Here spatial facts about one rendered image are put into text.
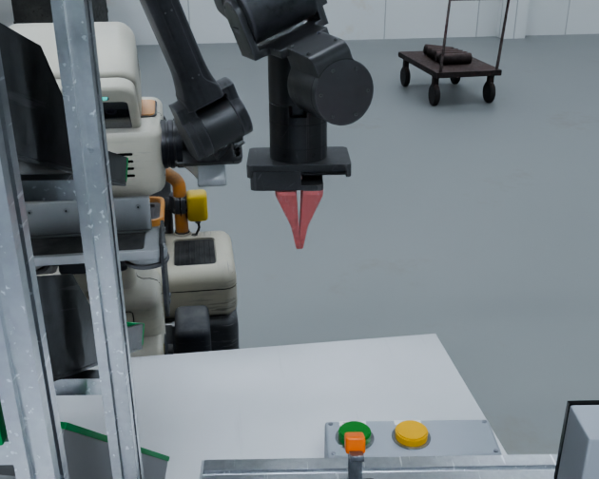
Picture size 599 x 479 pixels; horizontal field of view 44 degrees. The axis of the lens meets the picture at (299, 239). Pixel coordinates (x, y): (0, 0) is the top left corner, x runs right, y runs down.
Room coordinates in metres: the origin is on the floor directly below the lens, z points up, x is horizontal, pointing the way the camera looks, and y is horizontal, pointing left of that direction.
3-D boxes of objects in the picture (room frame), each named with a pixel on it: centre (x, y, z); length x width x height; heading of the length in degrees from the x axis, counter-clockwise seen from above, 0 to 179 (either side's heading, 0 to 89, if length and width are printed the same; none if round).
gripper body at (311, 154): (0.72, 0.00, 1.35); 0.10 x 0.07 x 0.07; 91
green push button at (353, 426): (0.74, -0.07, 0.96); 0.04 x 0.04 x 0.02
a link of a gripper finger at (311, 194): (0.72, 0.01, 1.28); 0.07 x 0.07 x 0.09; 1
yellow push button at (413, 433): (0.74, -0.14, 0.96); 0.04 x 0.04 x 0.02
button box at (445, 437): (0.74, -0.14, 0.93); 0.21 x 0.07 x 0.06; 91
